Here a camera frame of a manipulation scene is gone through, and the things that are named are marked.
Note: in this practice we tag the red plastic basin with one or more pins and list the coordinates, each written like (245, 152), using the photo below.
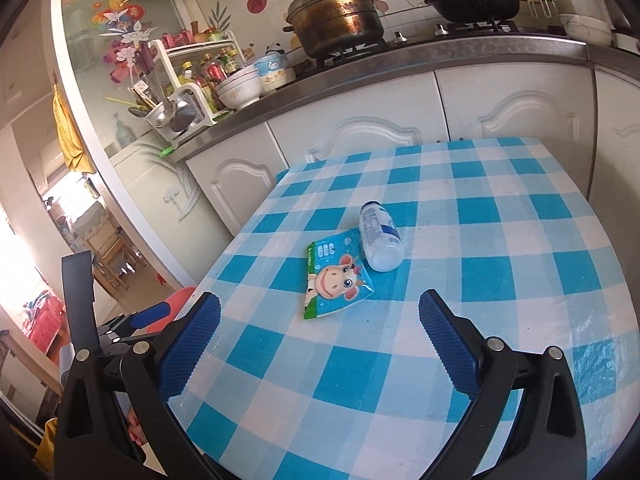
(180, 300)

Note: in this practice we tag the steel ladle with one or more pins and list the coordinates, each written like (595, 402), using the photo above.
(162, 117)

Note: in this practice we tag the gas stove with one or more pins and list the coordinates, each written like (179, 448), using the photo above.
(410, 40)

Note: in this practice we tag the white utensil rack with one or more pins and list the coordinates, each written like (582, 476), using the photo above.
(197, 110)

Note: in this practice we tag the blue green snack packet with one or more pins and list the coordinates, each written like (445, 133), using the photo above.
(335, 280)

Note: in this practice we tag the steel kitchen countertop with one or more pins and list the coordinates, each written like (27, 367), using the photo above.
(320, 95)

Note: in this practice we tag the white cabinet door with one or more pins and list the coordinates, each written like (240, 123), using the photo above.
(620, 160)
(235, 180)
(525, 90)
(350, 110)

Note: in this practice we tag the brass steamer pot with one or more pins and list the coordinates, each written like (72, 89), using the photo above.
(335, 20)

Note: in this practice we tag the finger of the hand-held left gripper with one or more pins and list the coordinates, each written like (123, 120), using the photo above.
(117, 335)
(150, 315)

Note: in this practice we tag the wooden chair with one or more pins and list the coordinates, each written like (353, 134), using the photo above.
(107, 245)

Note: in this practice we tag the green plastic clip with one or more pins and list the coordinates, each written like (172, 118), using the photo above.
(167, 151)

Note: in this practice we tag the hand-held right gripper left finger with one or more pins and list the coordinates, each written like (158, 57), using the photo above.
(192, 342)

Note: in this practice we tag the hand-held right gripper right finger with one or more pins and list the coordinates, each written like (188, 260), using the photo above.
(447, 345)

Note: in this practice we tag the white plastic bottle blue label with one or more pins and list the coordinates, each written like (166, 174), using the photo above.
(380, 240)

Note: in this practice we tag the blue checked tablecloth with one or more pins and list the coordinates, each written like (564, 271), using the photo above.
(500, 240)

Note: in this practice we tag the white patterned bowl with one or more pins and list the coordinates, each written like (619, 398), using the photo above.
(585, 30)

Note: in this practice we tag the yellow cloth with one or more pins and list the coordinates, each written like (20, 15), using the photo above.
(67, 135)

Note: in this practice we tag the white ceramic bowl stack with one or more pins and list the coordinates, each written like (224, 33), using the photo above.
(240, 90)

